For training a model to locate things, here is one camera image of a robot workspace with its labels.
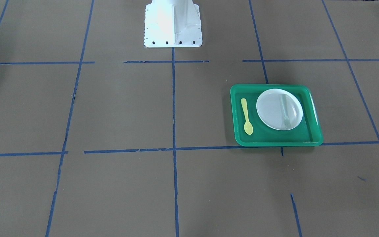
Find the yellow plastic spoon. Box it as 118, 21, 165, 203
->
240, 98, 254, 135

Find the green plastic tray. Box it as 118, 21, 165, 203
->
230, 84, 324, 147

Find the white round plate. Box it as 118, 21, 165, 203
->
257, 89, 304, 131

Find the grey plastic fork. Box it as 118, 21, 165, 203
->
280, 94, 292, 130

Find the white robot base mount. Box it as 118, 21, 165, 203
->
143, 0, 203, 48

